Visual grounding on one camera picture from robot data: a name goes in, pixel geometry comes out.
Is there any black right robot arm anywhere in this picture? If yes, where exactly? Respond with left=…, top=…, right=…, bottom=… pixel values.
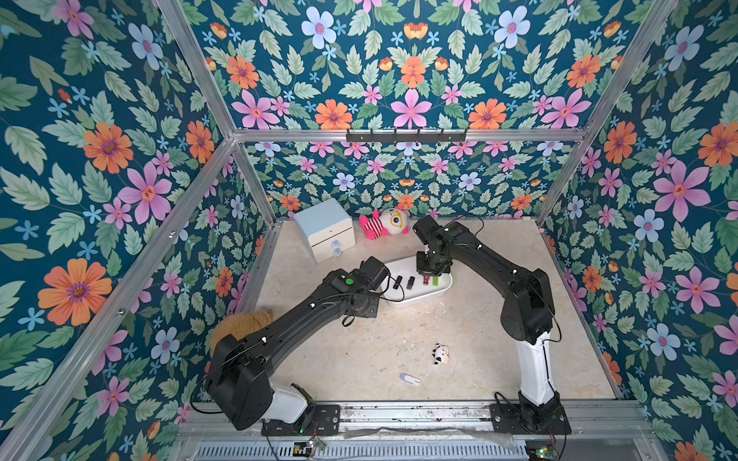
left=412, top=216, right=563, bottom=433

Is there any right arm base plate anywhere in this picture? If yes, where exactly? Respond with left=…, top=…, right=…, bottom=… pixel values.
left=489, top=401, right=572, bottom=436

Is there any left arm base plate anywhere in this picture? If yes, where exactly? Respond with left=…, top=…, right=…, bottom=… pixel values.
left=261, top=405, right=341, bottom=437

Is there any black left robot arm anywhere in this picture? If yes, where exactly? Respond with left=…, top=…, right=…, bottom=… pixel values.
left=204, top=257, right=390, bottom=433

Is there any white mini drawer cabinet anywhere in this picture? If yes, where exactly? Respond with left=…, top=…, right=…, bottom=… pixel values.
left=294, top=199, right=356, bottom=263

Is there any black hook rail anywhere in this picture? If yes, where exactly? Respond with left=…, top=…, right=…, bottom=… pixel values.
left=345, top=129, right=468, bottom=144

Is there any small cow plush toy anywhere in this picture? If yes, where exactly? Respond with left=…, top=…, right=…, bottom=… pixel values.
left=432, top=344, right=450, bottom=365

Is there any brown teddy bear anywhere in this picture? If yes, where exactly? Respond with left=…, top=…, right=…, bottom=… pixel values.
left=209, top=309, right=274, bottom=357

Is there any white blue usb drive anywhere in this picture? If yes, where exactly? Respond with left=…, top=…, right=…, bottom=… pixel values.
left=400, top=373, right=422, bottom=386

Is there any white plastic storage box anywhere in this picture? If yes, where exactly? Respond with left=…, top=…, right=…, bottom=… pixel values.
left=382, top=255, right=454, bottom=307

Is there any pink striped plush toy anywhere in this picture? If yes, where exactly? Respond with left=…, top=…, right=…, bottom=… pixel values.
left=359, top=207, right=409, bottom=240

